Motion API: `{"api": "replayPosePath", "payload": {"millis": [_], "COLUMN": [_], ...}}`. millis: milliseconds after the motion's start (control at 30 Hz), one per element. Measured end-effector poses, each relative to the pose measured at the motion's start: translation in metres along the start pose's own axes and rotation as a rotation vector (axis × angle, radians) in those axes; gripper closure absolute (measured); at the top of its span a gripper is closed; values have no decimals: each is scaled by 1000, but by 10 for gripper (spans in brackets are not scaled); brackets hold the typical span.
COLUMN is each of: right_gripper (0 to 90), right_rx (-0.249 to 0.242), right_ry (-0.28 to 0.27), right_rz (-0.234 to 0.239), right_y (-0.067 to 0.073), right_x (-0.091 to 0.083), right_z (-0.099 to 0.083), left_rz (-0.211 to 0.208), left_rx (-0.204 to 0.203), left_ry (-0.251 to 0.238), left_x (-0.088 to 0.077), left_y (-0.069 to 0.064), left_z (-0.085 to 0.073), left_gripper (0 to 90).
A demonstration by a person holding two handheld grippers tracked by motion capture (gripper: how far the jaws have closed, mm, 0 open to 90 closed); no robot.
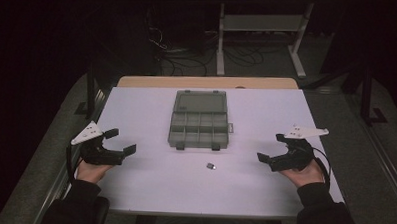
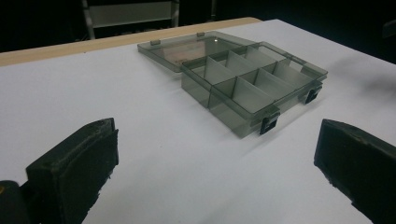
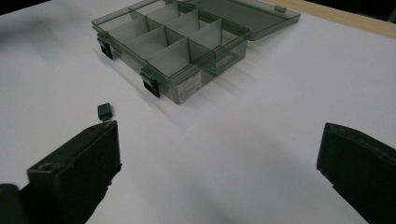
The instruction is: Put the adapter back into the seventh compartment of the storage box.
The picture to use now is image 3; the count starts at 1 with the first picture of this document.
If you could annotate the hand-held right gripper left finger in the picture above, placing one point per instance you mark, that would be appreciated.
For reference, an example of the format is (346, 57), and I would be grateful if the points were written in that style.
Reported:
(77, 168)

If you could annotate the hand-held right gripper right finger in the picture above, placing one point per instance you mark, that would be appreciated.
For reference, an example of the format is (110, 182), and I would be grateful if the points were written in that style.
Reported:
(361, 165)

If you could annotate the small black plug adapter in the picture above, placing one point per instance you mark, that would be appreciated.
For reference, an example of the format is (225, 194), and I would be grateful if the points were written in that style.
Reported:
(105, 111)

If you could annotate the clear grey compartment storage box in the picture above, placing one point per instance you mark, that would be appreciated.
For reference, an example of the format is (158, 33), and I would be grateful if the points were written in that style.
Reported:
(186, 40)

